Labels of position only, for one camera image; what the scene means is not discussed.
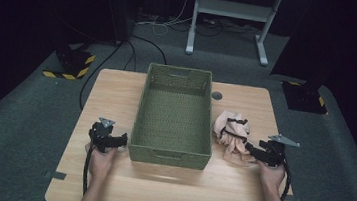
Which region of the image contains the grey metal stand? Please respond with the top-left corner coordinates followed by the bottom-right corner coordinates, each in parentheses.
top-left (184, 0), bottom-right (286, 69)

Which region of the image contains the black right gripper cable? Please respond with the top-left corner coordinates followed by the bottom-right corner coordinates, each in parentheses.
top-left (277, 158), bottom-right (295, 201)

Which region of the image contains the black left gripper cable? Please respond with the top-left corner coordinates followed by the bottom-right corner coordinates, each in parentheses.
top-left (80, 143), bottom-right (96, 197)

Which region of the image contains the curved black floor cable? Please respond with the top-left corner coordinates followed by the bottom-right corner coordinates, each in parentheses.
top-left (127, 34), bottom-right (171, 66)

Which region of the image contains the green perforated basket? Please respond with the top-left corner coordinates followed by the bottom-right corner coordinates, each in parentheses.
top-left (126, 61), bottom-right (222, 172)

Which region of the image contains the pink garment with black trim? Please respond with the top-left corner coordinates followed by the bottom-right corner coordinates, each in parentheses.
top-left (208, 108), bottom-right (264, 169)

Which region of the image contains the short black floor cable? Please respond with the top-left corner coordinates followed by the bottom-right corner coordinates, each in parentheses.
top-left (122, 40), bottom-right (140, 73)

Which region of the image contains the person's right hand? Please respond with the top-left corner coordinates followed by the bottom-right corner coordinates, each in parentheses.
top-left (253, 158), bottom-right (288, 194)

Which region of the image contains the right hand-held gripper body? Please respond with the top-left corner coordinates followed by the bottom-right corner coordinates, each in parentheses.
top-left (256, 131), bottom-right (301, 170)

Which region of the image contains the person's left hand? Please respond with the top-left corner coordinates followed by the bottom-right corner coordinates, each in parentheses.
top-left (81, 140), bottom-right (120, 182)

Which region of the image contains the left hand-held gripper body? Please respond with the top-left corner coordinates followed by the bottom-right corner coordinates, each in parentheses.
top-left (87, 115), bottom-right (119, 155)

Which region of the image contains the grey table grommet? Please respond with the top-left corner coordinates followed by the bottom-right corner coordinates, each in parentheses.
top-left (210, 90), bottom-right (225, 102)

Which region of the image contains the black yellow striped base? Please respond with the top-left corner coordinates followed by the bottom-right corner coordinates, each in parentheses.
top-left (41, 39), bottom-right (98, 83)
top-left (278, 78), bottom-right (332, 116)

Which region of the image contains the long black floor cable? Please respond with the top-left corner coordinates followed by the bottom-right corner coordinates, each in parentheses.
top-left (77, 36), bottom-right (124, 115)

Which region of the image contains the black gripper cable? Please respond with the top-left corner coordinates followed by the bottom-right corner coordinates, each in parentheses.
top-left (277, 158), bottom-right (295, 201)
top-left (80, 143), bottom-right (96, 197)

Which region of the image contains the white floor cable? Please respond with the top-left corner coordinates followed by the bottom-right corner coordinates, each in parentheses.
top-left (132, 0), bottom-right (195, 39)

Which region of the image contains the black cable bundle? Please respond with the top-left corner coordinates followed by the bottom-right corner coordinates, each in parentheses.
top-left (194, 16), bottom-right (259, 43)

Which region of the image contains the grey tape piece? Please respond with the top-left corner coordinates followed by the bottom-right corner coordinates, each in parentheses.
top-left (284, 193), bottom-right (303, 201)
top-left (44, 169), bottom-right (68, 182)

